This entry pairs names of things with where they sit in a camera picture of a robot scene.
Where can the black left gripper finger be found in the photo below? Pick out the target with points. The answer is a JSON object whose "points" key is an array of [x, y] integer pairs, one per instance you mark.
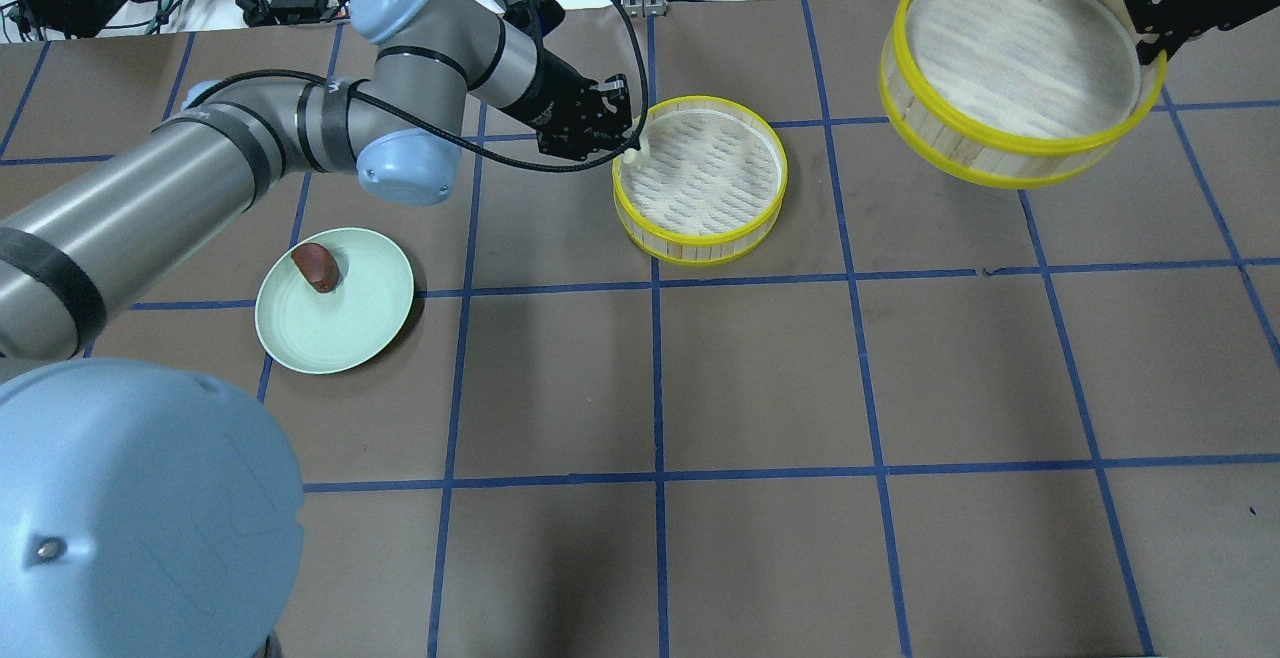
{"points": [[634, 149]]}

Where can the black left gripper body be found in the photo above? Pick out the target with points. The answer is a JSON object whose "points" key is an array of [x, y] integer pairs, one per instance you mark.
{"points": [[556, 95]]}

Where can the white bun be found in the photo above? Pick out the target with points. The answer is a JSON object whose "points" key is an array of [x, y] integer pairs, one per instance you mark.
{"points": [[638, 163]]}

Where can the yellow rimmed bamboo steamer tray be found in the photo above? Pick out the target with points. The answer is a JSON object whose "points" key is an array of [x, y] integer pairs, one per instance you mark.
{"points": [[1015, 94]]}

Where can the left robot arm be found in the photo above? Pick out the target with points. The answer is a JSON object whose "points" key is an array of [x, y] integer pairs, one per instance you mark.
{"points": [[153, 512]]}

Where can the brown bun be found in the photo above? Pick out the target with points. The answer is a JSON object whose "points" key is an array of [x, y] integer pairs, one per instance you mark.
{"points": [[317, 266]]}

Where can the pale green plate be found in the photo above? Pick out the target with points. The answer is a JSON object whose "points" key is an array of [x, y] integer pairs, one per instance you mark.
{"points": [[319, 333]]}

